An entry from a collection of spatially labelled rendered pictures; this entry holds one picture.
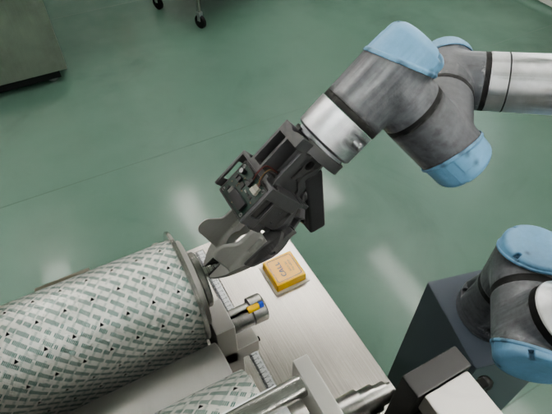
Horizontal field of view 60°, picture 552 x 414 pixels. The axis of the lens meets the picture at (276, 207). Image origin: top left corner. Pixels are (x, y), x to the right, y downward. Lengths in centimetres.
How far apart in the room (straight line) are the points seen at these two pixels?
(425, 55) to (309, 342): 62
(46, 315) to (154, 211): 189
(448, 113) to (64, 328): 47
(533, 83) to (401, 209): 183
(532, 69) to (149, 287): 52
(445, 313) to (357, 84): 65
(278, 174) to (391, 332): 158
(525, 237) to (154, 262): 63
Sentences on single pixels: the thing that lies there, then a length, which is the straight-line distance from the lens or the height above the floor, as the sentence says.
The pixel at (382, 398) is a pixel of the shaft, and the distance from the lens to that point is 46.
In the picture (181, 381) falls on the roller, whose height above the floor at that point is 123.
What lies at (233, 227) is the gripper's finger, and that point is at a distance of 60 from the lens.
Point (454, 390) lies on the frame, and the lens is 38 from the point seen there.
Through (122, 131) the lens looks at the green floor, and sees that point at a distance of 295.
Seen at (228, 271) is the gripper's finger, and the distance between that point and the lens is 59.
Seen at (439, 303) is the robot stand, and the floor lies 90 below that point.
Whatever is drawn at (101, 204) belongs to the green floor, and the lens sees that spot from 255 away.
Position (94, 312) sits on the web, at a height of 131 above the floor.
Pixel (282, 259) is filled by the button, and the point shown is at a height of 92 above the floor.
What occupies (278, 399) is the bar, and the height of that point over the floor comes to 145.
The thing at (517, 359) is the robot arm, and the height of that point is 109.
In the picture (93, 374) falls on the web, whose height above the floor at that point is 125.
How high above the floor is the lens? 177
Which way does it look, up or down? 48 degrees down
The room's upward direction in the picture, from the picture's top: straight up
